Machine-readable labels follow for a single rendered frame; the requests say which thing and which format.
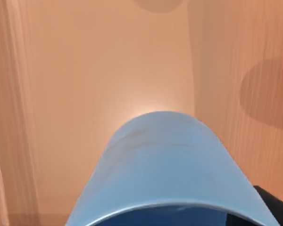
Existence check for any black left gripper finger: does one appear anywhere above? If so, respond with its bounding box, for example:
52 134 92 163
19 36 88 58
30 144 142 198
253 185 283 226

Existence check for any light blue cup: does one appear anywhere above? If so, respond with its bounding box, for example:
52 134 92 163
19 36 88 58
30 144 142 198
65 111 280 226

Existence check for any wooden cupboard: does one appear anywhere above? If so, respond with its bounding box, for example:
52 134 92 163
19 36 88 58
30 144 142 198
0 0 283 226

